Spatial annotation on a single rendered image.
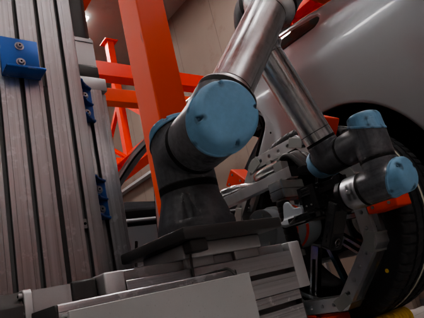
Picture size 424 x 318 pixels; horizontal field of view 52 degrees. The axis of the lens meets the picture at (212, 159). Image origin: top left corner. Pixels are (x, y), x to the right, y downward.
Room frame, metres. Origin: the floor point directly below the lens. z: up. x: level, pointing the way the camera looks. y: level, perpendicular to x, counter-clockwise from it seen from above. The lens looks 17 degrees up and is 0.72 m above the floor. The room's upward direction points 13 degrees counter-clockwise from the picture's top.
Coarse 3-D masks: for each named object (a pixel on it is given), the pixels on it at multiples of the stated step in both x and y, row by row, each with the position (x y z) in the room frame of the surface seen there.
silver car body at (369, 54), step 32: (352, 0) 1.52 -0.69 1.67; (384, 0) 1.41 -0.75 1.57; (416, 0) 1.33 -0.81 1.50; (288, 32) 1.86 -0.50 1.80; (320, 32) 1.65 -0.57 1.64; (352, 32) 1.53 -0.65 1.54; (384, 32) 1.44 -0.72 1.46; (416, 32) 1.36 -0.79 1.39; (320, 64) 1.67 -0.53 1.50; (352, 64) 1.56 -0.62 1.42; (384, 64) 1.47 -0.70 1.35; (416, 64) 1.39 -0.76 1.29; (256, 96) 1.97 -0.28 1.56; (320, 96) 1.70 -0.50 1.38; (352, 96) 1.60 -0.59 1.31; (384, 96) 1.50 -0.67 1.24; (416, 96) 1.42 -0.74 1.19; (288, 128) 1.86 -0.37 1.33; (128, 160) 3.37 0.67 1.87; (128, 224) 3.53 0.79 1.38
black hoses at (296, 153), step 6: (282, 156) 1.21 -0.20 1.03; (288, 156) 1.19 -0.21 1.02; (294, 156) 1.17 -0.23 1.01; (300, 156) 1.20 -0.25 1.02; (306, 156) 1.21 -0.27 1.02; (288, 162) 1.25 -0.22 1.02; (294, 162) 1.26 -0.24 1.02; (300, 162) 1.16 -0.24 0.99; (300, 168) 1.15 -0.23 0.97; (306, 168) 1.15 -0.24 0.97; (300, 174) 1.16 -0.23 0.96; (306, 174) 1.18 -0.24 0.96
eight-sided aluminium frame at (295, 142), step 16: (288, 144) 1.34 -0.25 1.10; (304, 144) 1.31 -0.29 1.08; (256, 160) 1.46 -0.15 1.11; (272, 160) 1.41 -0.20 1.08; (240, 208) 1.58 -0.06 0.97; (368, 224) 1.20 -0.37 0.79; (368, 240) 1.21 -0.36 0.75; (384, 240) 1.22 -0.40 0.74; (368, 256) 1.22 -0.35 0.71; (352, 272) 1.28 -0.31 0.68; (368, 272) 1.29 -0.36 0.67; (352, 288) 1.29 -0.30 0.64; (304, 304) 1.44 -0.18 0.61; (320, 304) 1.39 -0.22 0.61; (336, 304) 1.34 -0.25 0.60; (352, 304) 1.31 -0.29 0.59
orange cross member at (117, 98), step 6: (108, 90) 3.71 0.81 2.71; (114, 90) 3.75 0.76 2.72; (120, 90) 3.79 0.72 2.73; (126, 90) 3.84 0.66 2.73; (132, 90) 3.88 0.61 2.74; (108, 96) 3.71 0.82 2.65; (114, 96) 3.75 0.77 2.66; (120, 96) 3.79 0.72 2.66; (126, 96) 3.83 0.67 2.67; (132, 96) 3.87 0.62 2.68; (108, 102) 3.74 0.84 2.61; (114, 102) 3.77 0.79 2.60; (120, 102) 3.80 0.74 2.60; (126, 102) 3.83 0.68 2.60; (132, 102) 3.87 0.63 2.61; (132, 108) 3.99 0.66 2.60; (138, 108) 4.02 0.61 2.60
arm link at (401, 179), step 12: (384, 156) 0.87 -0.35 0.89; (396, 156) 0.88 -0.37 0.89; (372, 168) 0.89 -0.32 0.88; (384, 168) 0.87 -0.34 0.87; (396, 168) 0.85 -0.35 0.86; (408, 168) 0.87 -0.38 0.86; (360, 180) 0.92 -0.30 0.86; (372, 180) 0.89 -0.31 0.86; (384, 180) 0.87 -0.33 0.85; (396, 180) 0.86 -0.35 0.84; (408, 180) 0.86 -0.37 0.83; (360, 192) 0.92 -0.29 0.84; (372, 192) 0.91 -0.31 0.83; (384, 192) 0.89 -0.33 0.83; (396, 192) 0.88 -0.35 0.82; (372, 204) 0.95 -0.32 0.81
